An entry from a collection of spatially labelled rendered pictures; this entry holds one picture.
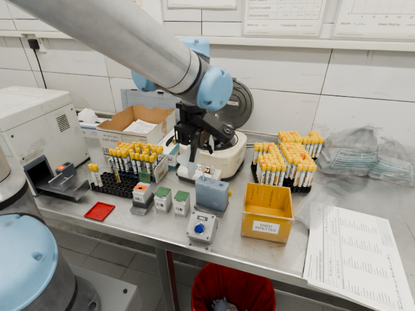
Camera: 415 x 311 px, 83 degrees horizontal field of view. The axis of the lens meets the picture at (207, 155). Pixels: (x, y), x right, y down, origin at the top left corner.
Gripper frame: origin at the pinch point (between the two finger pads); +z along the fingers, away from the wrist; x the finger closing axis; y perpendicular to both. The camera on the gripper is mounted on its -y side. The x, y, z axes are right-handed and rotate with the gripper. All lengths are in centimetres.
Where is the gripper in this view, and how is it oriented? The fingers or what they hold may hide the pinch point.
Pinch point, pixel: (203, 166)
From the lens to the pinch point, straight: 71.9
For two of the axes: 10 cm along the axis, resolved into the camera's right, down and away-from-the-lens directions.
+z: 0.0, 8.5, 5.3
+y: -9.1, -2.2, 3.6
